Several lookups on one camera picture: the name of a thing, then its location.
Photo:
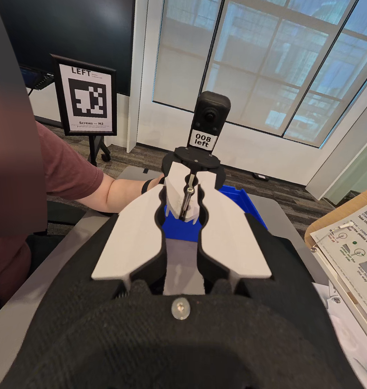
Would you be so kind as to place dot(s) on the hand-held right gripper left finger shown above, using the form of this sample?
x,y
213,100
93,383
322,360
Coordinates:
x,y
128,243

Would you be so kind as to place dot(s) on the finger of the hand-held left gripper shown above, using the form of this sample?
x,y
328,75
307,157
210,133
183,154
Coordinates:
x,y
175,182
207,179

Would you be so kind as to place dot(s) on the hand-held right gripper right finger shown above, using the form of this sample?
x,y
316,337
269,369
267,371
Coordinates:
x,y
235,243

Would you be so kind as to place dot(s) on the long metal bolt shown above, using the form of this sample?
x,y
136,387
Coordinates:
x,y
186,202

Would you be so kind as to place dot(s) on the blue divided plastic bin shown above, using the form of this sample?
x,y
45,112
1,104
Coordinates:
x,y
183,231

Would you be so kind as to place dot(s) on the person's left forearm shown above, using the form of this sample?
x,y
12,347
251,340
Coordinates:
x,y
119,194

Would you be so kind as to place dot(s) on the black wrist band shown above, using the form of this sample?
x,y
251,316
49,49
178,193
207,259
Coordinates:
x,y
145,186

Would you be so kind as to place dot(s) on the black flat remote device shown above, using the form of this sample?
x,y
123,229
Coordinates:
x,y
260,177

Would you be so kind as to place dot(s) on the black armrest desk chair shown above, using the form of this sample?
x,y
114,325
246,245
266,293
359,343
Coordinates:
x,y
65,212

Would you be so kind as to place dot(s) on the large paned window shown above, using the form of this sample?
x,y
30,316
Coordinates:
x,y
262,60

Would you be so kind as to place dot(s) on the black easel stand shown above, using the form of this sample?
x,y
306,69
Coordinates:
x,y
93,149

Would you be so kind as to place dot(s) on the person in maroon shirt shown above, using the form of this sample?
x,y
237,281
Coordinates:
x,y
68,170

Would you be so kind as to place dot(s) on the instruction board on stand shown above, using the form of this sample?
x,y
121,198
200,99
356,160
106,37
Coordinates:
x,y
329,218

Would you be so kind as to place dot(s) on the printed instruction sheet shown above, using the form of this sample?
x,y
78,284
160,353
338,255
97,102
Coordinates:
x,y
353,243

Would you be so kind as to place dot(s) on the black framed marker sign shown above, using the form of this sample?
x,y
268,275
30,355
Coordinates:
x,y
89,97

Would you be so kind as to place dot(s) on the black rolling cart stand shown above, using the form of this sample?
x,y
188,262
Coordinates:
x,y
49,121

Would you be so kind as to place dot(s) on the white document stand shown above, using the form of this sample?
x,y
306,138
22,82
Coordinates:
x,y
344,334

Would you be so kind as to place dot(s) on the small dark touch panel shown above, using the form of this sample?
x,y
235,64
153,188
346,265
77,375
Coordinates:
x,y
34,77

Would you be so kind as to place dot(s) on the large black wall screen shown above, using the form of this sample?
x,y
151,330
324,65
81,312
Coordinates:
x,y
65,30

